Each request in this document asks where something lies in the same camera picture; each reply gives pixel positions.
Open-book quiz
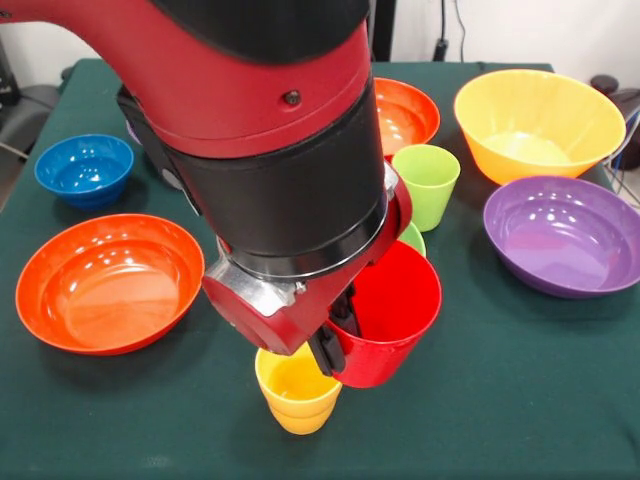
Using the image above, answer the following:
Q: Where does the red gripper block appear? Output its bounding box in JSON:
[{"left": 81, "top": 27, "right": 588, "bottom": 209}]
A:
[{"left": 201, "top": 173, "right": 414, "bottom": 378}]

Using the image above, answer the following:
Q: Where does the red plastic cup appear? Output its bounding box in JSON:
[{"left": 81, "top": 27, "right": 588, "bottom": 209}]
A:
[{"left": 324, "top": 239, "right": 444, "bottom": 390}]

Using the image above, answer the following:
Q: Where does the yellow plastic cup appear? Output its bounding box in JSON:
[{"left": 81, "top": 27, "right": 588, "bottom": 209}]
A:
[{"left": 254, "top": 343, "right": 345, "bottom": 436}]

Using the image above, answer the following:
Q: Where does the green plastic bowl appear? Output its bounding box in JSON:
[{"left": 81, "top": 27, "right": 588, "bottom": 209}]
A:
[{"left": 398, "top": 222, "right": 427, "bottom": 259}]

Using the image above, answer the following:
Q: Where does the dark green tablecloth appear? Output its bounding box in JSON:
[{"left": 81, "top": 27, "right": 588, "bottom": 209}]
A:
[{"left": 0, "top": 58, "right": 640, "bottom": 480}]

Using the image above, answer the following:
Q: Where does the green plastic cup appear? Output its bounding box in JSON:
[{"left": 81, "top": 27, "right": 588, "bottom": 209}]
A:
[{"left": 391, "top": 143, "right": 462, "bottom": 233}]

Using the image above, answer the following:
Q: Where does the orange-red plastic bowl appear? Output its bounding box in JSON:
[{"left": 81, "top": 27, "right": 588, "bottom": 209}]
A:
[
  {"left": 373, "top": 77, "right": 442, "bottom": 160},
  {"left": 15, "top": 213, "right": 206, "bottom": 357}
]

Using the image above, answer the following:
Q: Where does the large orange plastic bowl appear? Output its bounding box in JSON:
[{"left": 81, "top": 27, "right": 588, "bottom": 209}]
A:
[{"left": 453, "top": 68, "right": 627, "bottom": 186}]

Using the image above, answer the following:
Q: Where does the small blue plastic bowl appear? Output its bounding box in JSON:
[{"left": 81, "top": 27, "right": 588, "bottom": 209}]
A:
[{"left": 33, "top": 133, "right": 135, "bottom": 210}]

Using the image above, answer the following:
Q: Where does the black chair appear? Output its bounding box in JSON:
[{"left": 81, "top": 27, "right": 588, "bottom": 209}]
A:
[
  {"left": 0, "top": 82, "right": 64, "bottom": 151},
  {"left": 589, "top": 73, "right": 640, "bottom": 119}
]

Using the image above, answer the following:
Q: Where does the black wall cable plug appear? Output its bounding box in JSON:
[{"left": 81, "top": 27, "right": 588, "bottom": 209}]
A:
[{"left": 432, "top": 0, "right": 466, "bottom": 64}]

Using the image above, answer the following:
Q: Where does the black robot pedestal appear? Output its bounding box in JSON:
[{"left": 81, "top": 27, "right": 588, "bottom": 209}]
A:
[{"left": 368, "top": 0, "right": 397, "bottom": 63}]

